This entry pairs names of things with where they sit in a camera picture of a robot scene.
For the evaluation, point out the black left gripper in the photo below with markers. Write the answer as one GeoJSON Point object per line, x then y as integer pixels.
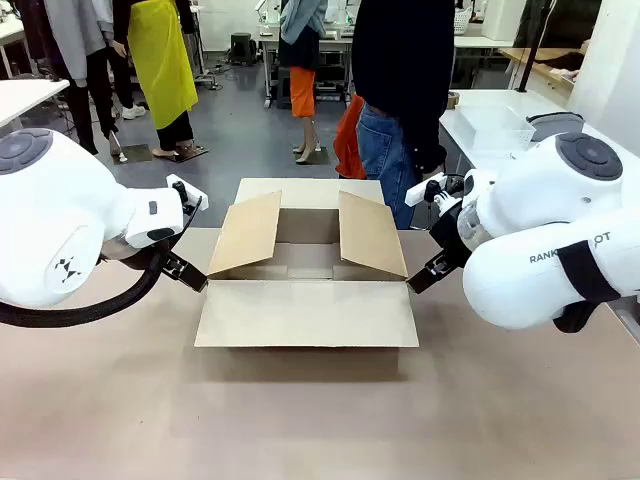
{"type": "Point", "coordinates": [132, 256]}

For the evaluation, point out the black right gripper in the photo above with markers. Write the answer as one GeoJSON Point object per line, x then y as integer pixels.
{"type": "Point", "coordinates": [452, 230]}

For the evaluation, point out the brown cardboard box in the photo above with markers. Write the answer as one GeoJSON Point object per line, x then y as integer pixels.
{"type": "Point", "coordinates": [305, 310]}

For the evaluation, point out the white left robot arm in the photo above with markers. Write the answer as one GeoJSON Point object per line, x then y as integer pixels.
{"type": "Point", "coordinates": [60, 225]}

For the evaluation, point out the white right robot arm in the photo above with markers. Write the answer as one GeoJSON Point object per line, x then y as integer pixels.
{"type": "Point", "coordinates": [540, 200]}

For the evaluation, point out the large white side table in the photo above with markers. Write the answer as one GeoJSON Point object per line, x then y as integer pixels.
{"type": "Point", "coordinates": [455, 130]}

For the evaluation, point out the clear plastic bin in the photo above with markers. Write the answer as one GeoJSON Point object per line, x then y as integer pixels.
{"type": "Point", "coordinates": [492, 127]}

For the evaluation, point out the white sneaker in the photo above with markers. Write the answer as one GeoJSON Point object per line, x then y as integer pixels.
{"type": "Point", "coordinates": [134, 112]}

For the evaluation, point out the brown tape roll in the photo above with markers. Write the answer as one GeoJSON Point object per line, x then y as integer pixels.
{"type": "Point", "coordinates": [453, 99]}

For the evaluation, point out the grey round bin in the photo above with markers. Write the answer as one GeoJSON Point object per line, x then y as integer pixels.
{"type": "Point", "coordinates": [555, 125]}

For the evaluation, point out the mannequin with yellow apron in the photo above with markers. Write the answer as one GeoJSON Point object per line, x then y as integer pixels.
{"type": "Point", "coordinates": [165, 75]}

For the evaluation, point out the person in dark shirt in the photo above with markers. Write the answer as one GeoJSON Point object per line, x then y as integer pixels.
{"type": "Point", "coordinates": [400, 60]}

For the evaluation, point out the mannequin with orange skirt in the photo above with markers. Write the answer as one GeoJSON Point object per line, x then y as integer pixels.
{"type": "Point", "coordinates": [302, 75]}

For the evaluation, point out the dark plastic stool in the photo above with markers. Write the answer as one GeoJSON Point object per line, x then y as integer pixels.
{"type": "Point", "coordinates": [243, 47]}

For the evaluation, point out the white background table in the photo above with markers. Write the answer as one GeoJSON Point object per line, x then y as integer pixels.
{"type": "Point", "coordinates": [480, 42]}

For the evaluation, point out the white table with grey leg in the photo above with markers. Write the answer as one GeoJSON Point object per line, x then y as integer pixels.
{"type": "Point", "coordinates": [25, 97]}

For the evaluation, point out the wooden bench top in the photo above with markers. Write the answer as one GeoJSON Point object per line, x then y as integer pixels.
{"type": "Point", "coordinates": [550, 56]}

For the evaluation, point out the black pole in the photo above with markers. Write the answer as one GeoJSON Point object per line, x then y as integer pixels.
{"type": "Point", "coordinates": [532, 45]}

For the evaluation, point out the white mesh basket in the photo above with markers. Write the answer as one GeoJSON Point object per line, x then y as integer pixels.
{"type": "Point", "coordinates": [462, 21]}

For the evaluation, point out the white partition panel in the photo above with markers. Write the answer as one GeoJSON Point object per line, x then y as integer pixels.
{"type": "Point", "coordinates": [607, 70]}

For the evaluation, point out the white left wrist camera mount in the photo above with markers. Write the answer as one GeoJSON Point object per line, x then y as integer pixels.
{"type": "Point", "coordinates": [192, 192]}

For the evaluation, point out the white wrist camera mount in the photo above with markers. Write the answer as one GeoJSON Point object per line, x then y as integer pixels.
{"type": "Point", "coordinates": [420, 191]}
{"type": "Point", "coordinates": [192, 192]}

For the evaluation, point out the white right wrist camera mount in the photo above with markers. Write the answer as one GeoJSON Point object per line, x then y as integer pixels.
{"type": "Point", "coordinates": [420, 191]}

